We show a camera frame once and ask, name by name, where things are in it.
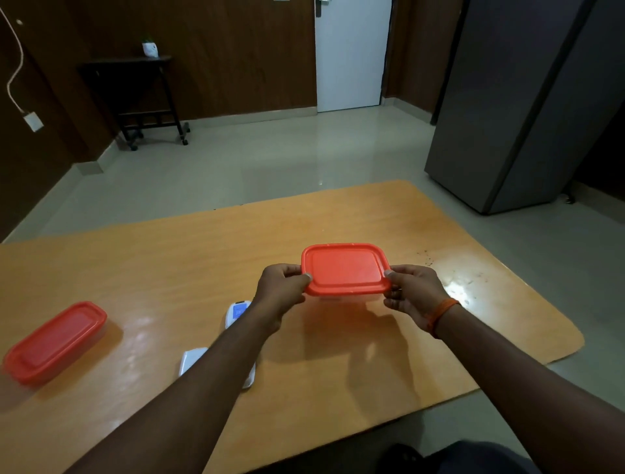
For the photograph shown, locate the white digital kitchen scale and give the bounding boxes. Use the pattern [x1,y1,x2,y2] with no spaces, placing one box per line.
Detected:
[179,300,257,390]

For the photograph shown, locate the person's dark trousers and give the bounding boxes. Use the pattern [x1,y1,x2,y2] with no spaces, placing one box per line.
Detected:
[378,440,543,474]

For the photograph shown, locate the person's left hand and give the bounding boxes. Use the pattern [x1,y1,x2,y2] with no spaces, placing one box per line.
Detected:
[251,264,313,335]

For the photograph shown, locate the dark wooden side table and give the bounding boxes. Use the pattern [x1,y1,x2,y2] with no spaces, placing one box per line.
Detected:
[78,55,190,151]

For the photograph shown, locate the grey refrigerator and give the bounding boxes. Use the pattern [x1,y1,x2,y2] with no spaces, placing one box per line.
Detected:
[424,0,625,216]

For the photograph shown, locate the person's right hand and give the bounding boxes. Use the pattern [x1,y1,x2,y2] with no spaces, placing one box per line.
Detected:
[383,265,455,334]

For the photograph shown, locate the white door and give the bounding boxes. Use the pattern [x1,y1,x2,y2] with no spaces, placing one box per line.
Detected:
[314,0,393,113]

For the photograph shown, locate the person's right forearm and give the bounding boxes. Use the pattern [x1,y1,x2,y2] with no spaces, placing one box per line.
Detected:
[435,305,625,474]

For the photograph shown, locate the person's left forearm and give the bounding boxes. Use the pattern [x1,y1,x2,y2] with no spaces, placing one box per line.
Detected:
[63,304,274,474]

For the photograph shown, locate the orange wristband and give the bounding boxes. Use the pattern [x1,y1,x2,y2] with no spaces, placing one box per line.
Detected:
[425,298,461,339]

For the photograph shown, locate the white cable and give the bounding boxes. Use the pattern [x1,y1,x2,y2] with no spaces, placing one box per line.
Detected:
[0,7,27,116]

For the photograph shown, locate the red-lidded plastic food container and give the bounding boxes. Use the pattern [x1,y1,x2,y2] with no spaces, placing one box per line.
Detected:
[2,301,108,386]
[301,243,393,302]

